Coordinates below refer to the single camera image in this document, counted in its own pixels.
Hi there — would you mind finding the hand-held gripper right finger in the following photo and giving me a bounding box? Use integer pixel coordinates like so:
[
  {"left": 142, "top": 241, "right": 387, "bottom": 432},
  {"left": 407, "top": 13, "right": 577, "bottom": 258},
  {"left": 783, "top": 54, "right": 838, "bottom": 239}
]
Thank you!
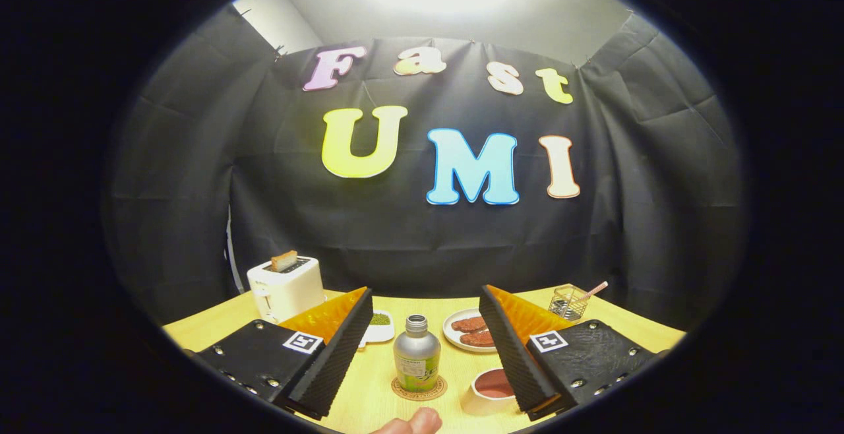
[{"left": 478, "top": 284, "right": 660, "bottom": 422}]

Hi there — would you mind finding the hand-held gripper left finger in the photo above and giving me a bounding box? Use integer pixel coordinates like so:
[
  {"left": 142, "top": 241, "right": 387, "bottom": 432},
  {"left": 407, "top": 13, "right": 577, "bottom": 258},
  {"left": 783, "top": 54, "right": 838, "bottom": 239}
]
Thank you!
[{"left": 196, "top": 286, "right": 375, "bottom": 421}]

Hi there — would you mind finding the white cup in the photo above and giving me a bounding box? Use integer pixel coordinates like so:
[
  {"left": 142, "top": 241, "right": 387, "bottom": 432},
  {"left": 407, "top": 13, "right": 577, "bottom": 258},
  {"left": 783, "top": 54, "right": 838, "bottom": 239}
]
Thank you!
[{"left": 460, "top": 367, "right": 517, "bottom": 416}]

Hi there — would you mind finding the round cork coaster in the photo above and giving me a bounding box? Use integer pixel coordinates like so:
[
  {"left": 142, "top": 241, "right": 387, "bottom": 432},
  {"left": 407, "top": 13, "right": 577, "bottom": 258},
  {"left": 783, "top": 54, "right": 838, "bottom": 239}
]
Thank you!
[{"left": 391, "top": 375, "right": 448, "bottom": 401}]

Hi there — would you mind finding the silver bottle green label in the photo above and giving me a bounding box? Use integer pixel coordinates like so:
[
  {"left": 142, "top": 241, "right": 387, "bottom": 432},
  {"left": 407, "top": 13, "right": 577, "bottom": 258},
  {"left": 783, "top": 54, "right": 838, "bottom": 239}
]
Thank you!
[{"left": 393, "top": 315, "right": 442, "bottom": 393}]

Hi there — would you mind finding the wooden table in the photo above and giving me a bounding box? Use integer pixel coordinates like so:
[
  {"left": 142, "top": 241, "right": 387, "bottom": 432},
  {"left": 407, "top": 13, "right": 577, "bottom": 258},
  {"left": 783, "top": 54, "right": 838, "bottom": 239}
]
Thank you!
[{"left": 162, "top": 286, "right": 687, "bottom": 434}]

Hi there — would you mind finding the white divided bean dish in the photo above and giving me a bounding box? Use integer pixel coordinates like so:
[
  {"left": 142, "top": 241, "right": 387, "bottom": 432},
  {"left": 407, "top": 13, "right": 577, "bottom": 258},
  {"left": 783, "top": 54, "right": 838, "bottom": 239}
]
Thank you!
[{"left": 359, "top": 311, "right": 396, "bottom": 350}]

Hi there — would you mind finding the white plate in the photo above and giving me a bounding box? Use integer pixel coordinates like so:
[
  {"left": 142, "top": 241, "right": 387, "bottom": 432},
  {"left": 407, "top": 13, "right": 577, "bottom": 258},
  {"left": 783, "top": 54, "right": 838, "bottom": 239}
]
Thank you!
[{"left": 442, "top": 309, "right": 499, "bottom": 354}]

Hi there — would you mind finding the white toaster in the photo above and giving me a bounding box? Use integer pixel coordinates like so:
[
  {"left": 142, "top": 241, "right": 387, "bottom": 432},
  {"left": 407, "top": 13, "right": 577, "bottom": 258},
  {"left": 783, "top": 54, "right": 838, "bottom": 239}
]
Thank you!
[{"left": 247, "top": 256, "right": 326, "bottom": 325}]

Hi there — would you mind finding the wire mesh holder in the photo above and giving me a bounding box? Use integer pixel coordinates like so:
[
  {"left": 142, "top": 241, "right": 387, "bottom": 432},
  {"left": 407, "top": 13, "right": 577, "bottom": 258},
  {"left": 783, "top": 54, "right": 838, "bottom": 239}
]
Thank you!
[{"left": 549, "top": 284, "right": 590, "bottom": 323}]

